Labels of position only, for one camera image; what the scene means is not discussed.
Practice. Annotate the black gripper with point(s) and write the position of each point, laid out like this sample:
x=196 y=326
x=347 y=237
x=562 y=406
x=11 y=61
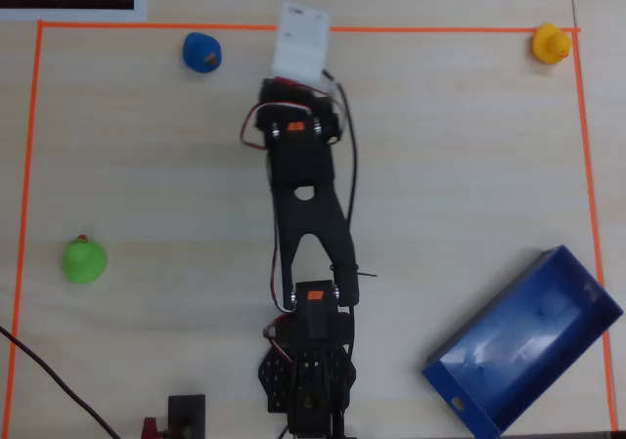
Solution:
x=286 y=98

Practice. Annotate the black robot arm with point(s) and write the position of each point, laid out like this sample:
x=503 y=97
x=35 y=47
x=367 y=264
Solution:
x=308 y=214

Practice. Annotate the yellow rubber duck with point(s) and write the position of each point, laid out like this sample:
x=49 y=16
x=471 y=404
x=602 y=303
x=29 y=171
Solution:
x=550 y=43

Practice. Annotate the blue plastic box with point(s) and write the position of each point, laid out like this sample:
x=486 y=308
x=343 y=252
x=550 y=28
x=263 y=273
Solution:
x=528 y=341

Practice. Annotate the blue toy fruit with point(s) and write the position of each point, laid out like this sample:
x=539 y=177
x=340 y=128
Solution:
x=200 y=52

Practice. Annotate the orange tape strip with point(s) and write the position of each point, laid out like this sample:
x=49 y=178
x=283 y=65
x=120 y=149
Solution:
x=147 y=26
x=27 y=165
x=589 y=175

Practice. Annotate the green toy apple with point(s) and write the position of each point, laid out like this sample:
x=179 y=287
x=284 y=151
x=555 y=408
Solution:
x=84 y=263

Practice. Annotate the small black clamp block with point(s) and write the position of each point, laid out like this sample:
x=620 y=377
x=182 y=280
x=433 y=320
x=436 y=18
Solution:
x=186 y=414

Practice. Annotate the red clamp knob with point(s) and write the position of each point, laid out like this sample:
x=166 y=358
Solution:
x=150 y=429

